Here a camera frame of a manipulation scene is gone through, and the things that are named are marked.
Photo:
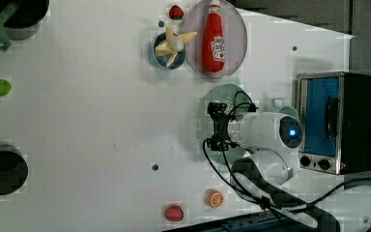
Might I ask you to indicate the red toy strawberry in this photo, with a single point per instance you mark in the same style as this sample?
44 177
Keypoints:
176 13

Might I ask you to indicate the toy orange slice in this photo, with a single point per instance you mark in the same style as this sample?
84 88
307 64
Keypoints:
215 199

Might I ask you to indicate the red ketchup bottle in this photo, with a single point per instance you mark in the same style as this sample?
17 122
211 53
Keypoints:
213 45

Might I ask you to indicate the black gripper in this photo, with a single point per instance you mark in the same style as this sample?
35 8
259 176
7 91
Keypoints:
217 112

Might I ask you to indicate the mint green oval strainer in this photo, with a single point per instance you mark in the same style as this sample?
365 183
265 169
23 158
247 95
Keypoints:
226 93

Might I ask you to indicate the dark pot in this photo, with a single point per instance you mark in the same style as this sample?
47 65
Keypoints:
25 22

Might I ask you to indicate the silver black toaster oven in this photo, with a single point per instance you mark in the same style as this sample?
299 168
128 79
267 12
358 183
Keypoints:
335 112

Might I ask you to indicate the grey round plate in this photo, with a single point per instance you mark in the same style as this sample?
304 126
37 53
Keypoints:
234 32

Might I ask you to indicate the pink toy fruit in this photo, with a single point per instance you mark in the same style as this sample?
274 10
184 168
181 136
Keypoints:
174 213

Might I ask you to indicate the peeled toy banana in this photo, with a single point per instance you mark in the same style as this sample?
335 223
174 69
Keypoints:
173 44

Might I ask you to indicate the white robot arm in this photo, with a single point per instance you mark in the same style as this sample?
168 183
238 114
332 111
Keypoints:
261 153

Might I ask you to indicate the mint green cup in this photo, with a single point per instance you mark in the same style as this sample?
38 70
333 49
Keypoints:
278 105

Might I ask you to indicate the small blue bowl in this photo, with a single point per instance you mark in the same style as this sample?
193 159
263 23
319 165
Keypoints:
160 62

